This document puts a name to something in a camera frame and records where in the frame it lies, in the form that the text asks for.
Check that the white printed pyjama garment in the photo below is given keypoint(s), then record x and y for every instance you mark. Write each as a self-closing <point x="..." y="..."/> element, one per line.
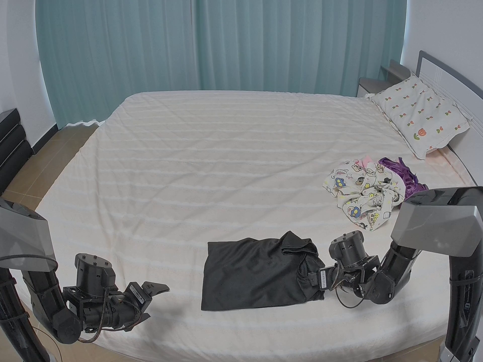
<point x="358" y="190"/>

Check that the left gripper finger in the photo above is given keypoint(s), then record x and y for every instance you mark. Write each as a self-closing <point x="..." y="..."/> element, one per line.
<point x="156" y="289"/>

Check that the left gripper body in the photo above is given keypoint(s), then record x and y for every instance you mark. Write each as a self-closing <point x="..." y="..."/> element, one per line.
<point x="139" y="296"/>

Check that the bed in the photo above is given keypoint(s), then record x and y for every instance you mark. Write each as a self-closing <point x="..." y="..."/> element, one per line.
<point x="207" y="164"/>

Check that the black T-shirt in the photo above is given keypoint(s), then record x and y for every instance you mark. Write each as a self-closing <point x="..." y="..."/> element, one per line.
<point x="249" y="277"/>

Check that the grey bedside table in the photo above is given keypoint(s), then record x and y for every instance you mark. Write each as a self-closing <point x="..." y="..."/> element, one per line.
<point x="371" y="84"/>

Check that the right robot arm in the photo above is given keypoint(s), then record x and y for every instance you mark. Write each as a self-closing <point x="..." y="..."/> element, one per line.
<point x="434" y="224"/>

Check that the black chest of drawers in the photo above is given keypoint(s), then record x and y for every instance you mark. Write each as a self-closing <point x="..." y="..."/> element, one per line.
<point x="13" y="145"/>

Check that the white printed pillow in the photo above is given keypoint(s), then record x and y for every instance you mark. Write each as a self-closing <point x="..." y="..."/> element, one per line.
<point x="419" y="115"/>

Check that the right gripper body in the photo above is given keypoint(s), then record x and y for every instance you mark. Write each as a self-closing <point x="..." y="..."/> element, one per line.
<point x="322" y="278"/>

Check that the purple satin garment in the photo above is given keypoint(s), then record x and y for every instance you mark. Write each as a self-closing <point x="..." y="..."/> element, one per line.
<point x="411" y="181"/>

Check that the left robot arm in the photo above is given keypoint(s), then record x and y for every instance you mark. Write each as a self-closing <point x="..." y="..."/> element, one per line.
<point x="41" y="296"/>

